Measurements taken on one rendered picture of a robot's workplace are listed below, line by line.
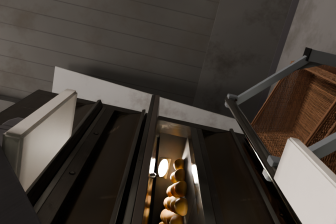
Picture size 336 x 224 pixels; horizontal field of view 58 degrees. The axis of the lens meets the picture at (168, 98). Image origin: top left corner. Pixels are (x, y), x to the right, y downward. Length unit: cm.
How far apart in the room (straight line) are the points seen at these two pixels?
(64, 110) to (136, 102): 334
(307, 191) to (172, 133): 165
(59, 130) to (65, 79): 369
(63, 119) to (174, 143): 167
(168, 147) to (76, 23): 246
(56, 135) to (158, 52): 364
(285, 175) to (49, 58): 396
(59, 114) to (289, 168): 13
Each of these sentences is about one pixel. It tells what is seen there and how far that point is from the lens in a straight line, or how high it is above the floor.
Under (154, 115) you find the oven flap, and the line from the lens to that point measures 140.
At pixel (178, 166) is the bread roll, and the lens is 170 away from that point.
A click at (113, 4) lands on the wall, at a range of 382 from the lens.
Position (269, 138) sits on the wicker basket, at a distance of 180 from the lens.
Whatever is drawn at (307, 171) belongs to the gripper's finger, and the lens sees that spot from 17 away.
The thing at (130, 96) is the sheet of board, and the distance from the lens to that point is 351.
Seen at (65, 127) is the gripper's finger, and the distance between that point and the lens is 18.
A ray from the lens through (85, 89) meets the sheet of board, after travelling 374.
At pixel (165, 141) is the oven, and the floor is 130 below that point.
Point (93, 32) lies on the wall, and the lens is 388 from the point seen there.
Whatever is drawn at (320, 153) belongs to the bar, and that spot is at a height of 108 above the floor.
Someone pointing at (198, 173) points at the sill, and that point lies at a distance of 132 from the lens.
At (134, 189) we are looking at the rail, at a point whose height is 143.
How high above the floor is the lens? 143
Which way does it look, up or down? 3 degrees down
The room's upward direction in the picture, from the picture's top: 78 degrees counter-clockwise
